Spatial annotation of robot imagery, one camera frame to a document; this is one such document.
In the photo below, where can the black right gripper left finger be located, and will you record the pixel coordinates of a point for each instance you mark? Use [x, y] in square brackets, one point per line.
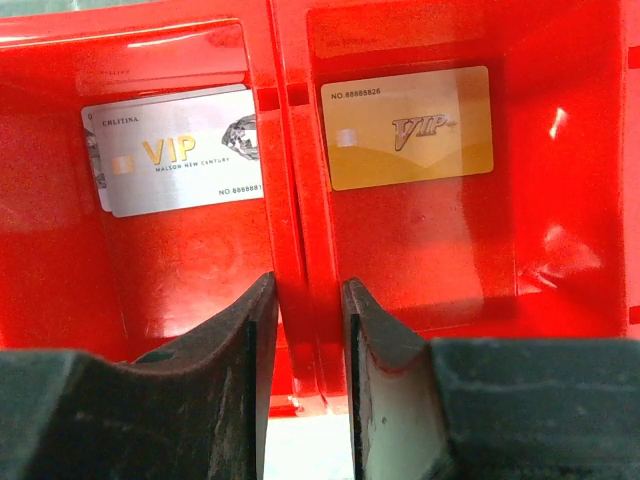
[194, 408]

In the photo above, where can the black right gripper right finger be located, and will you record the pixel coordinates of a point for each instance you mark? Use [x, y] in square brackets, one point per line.
[486, 408]

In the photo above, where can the silver VIP card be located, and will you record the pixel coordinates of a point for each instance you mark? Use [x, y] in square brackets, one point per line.
[180, 154]

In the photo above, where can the gold VIP card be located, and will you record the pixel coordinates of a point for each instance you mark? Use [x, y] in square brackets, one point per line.
[407, 128]

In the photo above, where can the silver card underneath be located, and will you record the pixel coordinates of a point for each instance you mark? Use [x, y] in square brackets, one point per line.
[90, 137]

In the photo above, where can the red bin right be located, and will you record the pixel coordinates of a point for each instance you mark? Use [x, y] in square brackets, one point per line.
[545, 244]

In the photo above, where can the red bin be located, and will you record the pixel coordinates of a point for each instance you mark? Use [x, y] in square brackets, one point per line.
[545, 244]
[74, 275]

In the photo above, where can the red bin left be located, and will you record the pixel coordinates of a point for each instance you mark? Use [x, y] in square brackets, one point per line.
[74, 275]

